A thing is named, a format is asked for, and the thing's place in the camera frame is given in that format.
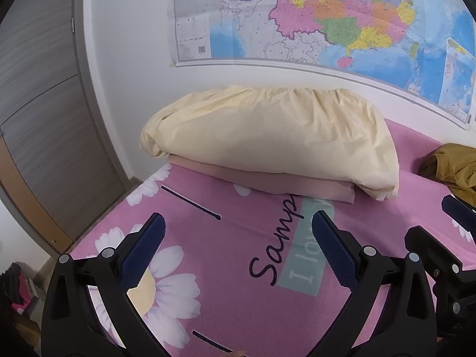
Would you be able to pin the colourful wall map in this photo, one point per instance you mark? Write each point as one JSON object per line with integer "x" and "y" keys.
{"x": 334, "y": 15}

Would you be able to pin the grey wood-grain wardrobe door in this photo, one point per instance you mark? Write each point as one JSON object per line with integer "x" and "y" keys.
{"x": 44, "y": 100}

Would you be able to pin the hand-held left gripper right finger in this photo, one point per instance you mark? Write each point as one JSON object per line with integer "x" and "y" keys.
{"x": 334, "y": 256}

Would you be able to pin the mustard garment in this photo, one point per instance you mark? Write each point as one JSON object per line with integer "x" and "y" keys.
{"x": 453, "y": 171}

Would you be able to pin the pink box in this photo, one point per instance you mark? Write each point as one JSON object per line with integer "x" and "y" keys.
{"x": 20, "y": 306}

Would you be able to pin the pink floral bedsheet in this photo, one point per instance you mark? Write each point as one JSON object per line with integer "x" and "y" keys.
{"x": 223, "y": 249}

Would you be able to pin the black bag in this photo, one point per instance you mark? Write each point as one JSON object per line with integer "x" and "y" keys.
{"x": 16, "y": 280}

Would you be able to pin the cream large garment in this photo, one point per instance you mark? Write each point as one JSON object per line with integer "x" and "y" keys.
{"x": 267, "y": 137}

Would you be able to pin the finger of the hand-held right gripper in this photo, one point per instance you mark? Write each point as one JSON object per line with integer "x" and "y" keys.
{"x": 427, "y": 243}
{"x": 459, "y": 212}

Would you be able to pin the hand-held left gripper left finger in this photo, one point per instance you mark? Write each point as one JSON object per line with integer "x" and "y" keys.
{"x": 143, "y": 256}

